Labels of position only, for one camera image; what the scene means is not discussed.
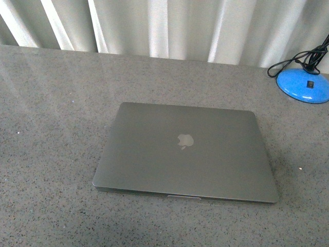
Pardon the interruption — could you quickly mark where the grey laptop computer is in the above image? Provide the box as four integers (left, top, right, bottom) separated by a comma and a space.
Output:
93, 102, 279, 204

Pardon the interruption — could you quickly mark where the white pleated curtain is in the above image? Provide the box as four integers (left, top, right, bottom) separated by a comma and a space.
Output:
1, 1, 328, 67

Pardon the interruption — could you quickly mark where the black lamp power cable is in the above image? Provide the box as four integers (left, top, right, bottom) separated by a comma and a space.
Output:
266, 43, 329, 78

